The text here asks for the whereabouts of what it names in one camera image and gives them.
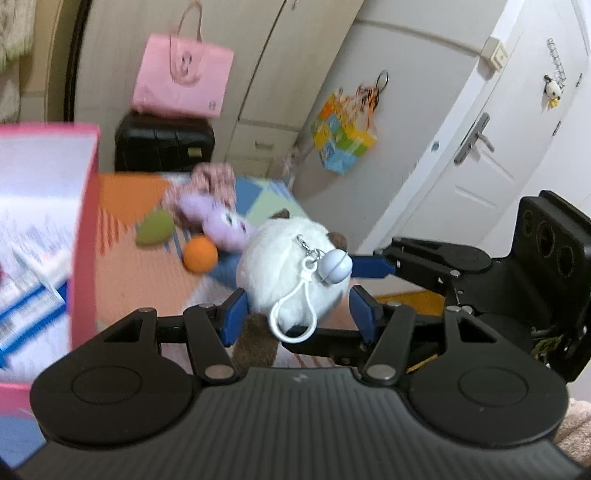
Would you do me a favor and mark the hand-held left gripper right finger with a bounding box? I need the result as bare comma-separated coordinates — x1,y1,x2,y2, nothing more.
349,285,527,388

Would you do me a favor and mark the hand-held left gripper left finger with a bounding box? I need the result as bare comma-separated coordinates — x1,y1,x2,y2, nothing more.
93,287,249,385

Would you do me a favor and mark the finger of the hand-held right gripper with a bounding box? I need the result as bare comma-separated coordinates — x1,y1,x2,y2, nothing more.
284,325,366,368
348,237,493,294

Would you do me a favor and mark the white sheep plush keychain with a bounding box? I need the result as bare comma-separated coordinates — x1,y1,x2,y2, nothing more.
230,208,354,371

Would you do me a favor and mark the orange plush ball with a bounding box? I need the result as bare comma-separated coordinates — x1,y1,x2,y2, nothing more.
182,235,219,273

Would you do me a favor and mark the purple plush toy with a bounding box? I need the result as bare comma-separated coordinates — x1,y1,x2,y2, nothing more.
168,192,257,253

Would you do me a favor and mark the green plush leaf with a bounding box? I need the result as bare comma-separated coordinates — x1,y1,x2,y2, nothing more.
135,209,175,249

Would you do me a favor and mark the pink floral scrunchie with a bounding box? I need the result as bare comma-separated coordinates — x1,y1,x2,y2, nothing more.
191,162,236,209

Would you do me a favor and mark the pink cardboard box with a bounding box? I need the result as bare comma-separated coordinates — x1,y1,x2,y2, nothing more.
0,122,102,419

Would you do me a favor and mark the blue tissue pack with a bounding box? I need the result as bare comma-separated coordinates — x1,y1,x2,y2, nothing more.
13,244,71,297
0,286,71,366

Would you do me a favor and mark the white door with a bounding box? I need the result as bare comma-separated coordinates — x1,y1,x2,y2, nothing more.
359,0,591,260

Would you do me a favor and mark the white plastic bag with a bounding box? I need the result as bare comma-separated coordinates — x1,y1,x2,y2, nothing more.
278,147,302,186

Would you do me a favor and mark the colourful gift bag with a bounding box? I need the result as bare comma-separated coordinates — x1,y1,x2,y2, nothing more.
312,69,390,175

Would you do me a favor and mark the small plush door ornament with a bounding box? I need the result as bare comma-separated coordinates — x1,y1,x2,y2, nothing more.
542,73,567,110

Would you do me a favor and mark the beige fluffy cloth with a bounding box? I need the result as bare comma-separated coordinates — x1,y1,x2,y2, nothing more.
551,396,591,468

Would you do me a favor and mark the black suitcase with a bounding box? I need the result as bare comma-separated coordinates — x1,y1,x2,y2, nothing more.
114,110,217,174

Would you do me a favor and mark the light wood wardrobe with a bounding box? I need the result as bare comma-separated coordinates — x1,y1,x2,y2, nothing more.
74,0,371,195

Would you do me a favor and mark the pink tote bag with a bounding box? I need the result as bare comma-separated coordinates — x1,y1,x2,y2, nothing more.
132,2,234,120

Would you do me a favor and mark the tall beige cabinet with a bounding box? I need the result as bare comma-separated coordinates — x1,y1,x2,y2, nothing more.
20,0,93,123

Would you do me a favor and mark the fluffy cream green-trimmed cardigan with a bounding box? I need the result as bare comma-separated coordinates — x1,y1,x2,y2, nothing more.
0,0,36,71

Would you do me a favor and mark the metal door handle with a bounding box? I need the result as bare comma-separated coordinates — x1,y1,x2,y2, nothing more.
454,112,496,166

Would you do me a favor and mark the beige light switch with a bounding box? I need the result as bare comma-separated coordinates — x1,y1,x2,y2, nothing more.
479,36,510,71

